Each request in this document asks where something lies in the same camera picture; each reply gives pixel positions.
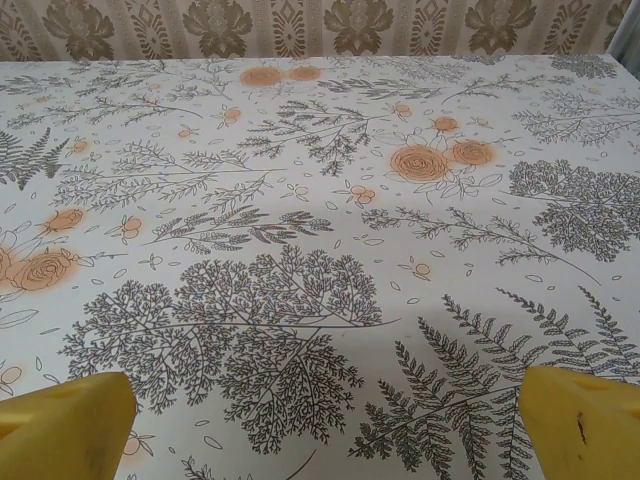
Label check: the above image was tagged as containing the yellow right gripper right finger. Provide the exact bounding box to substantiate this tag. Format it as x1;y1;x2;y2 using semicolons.
518;364;640;480

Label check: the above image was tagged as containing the aluminium corner post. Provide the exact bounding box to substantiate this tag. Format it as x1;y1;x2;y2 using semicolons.
607;0;640;84

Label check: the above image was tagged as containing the floral patterned table cover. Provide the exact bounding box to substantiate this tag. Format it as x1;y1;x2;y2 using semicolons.
0;53;640;480

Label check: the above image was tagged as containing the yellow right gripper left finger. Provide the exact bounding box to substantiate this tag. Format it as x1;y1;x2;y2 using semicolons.
0;370;138;480

